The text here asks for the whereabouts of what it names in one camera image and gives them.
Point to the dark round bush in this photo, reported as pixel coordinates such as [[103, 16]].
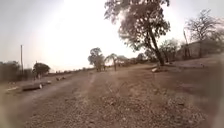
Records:
[[41, 68]]

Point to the long lying log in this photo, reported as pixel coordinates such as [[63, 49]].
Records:
[[32, 87]]

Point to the pale stone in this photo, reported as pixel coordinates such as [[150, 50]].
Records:
[[155, 69]]

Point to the brown dirt road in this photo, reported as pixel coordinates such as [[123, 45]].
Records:
[[100, 100]]

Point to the bare branchy tree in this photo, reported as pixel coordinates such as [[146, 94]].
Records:
[[201, 28]]

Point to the dark thicket of trees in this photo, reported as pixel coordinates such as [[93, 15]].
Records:
[[9, 70]]

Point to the low building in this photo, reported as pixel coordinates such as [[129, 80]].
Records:
[[206, 48]]

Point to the wooden pole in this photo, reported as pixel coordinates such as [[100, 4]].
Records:
[[21, 60]]

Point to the short lying log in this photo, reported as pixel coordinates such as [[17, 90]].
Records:
[[60, 78]]

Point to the large leaning tree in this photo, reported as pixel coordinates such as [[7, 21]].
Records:
[[143, 23]]

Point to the small round tree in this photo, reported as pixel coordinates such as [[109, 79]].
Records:
[[96, 58]]

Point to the small palm-like tree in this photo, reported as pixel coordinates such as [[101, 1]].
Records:
[[114, 60]]

